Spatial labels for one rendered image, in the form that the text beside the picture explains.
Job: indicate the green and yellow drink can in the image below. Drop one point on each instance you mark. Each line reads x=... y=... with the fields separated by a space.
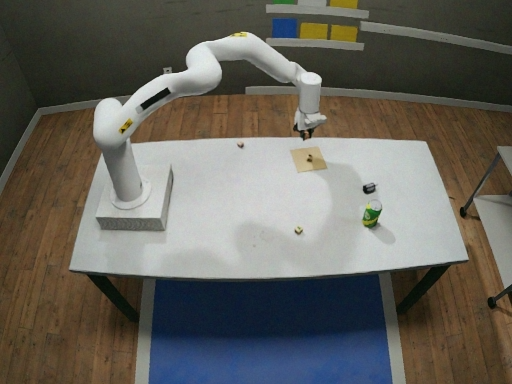
x=372 y=213

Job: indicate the tan square mat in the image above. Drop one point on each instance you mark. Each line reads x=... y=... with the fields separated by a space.
x=300 y=156

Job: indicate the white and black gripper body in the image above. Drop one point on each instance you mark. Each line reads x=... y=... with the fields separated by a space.
x=300 y=116

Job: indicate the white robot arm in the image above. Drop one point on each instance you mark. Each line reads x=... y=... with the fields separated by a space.
x=205 y=73

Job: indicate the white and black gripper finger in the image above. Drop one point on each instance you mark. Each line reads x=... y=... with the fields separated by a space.
x=302 y=135
x=311 y=130

